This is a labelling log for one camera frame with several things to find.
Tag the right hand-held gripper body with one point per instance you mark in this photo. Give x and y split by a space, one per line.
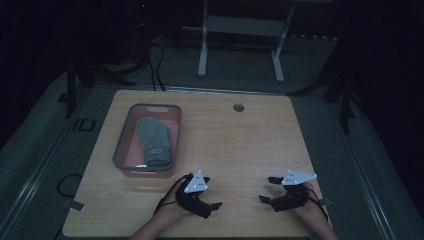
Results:
293 195

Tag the small grey tape piece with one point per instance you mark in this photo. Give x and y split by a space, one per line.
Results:
325 201

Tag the white metal stand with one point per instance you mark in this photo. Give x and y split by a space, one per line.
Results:
241 28

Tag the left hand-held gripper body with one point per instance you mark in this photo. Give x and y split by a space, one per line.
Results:
195 191

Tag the person's left hand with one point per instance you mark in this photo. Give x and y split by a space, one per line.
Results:
171 208

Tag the black tripod stand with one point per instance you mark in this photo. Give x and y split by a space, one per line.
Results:
340 93
83 76

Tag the person's right hand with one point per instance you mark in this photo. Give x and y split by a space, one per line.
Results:
311 208

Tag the grey tape strip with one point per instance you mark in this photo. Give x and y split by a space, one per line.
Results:
74 205

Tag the pink basin with grey rim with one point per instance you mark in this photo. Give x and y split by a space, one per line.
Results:
148 138

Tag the grey mitten with label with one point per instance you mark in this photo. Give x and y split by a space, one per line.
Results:
154 140

